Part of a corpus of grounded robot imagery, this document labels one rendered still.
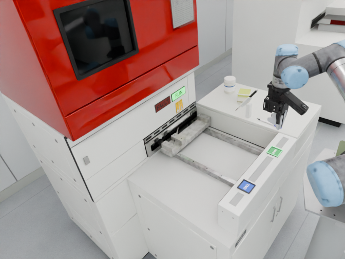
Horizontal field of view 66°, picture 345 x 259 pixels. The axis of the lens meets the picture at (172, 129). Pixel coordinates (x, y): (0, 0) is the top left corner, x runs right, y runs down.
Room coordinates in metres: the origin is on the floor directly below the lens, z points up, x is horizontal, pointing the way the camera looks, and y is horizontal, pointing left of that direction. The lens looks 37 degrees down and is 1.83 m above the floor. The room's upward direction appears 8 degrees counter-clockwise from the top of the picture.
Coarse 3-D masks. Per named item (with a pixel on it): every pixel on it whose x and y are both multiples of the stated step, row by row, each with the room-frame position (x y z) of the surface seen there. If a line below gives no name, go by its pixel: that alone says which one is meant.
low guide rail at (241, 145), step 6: (204, 132) 1.29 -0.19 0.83; (210, 132) 1.25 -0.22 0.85; (216, 132) 1.24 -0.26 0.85; (222, 138) 1.19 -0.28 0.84; (228, 138) 1.17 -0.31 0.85; (234, 144) 1.14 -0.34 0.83; (240, 144) 1.11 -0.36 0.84; (246, 144) 1.10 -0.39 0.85; (246, 150) 1.08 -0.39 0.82; (252, 150) 1.06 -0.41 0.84; (258, 150) 1.04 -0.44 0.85
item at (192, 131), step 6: (198, 120) 1.34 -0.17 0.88; (192, 126) 1.29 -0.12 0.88; (198, 126) 1.28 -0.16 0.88; (204, 126) 1.28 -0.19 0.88; (186, 132) 1.24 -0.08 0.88; (192, 132) 1.23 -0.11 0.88; (198, 132) 1.23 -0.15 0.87; (186, 138) 1.18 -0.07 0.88; (192, 138) 1.19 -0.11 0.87; (180, 144) 1.14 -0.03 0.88; (186, 144) 1.16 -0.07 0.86; (162, 150) 1.12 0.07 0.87; (180, 150) 1.12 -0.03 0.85
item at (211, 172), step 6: (174, 156) 1.11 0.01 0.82; (180, 156) 1.07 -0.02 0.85; (186, 156) 1.07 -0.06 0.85; (186, 162) 1.04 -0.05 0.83; (192, 162) 1.01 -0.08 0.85; (198, 162) 1.01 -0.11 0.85; (198, 168) 0.99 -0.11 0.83; (204, 168) 0.96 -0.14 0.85; (210, 174) 0.93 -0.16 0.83; (216, 174) 0.91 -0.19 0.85; (222, 180) 0.88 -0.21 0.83; (228, 180) 0.86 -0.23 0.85; (234, 180) 0.85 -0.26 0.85
